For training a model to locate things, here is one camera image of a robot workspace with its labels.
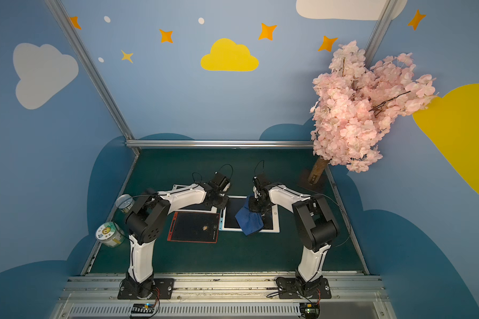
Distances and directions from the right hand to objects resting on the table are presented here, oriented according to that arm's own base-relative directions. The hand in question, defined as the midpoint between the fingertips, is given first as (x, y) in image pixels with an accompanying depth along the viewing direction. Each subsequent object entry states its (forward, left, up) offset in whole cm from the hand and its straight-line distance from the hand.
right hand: (255, 207), depth 96 cm
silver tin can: (-4, +62, +5) cm, 62 cm away
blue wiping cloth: (-9, +2, +3) cm, 10 cm away
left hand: (+3, +16, +1) cm, 16 cm away
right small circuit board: (-40, -22, -4) cm, 46 cm away
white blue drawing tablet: (-8, +13, 0) cm, 15 cm away
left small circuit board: (-43, +39, -1) cm, 58 cm away
